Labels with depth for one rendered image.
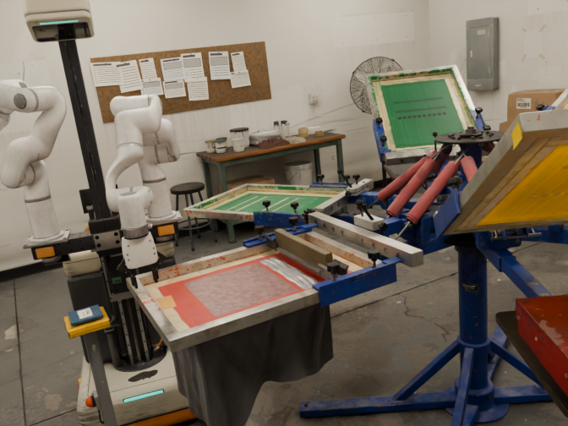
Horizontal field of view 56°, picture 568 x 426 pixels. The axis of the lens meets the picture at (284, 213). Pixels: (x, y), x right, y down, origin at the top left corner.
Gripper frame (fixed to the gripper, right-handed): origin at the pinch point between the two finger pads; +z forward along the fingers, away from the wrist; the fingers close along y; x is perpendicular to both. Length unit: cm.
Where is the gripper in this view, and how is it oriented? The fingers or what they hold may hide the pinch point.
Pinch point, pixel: (144, 279)
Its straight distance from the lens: 177.7
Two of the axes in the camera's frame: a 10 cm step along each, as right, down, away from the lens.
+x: 4.6, 2.0, -8.6
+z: 1.1, 9.5, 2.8
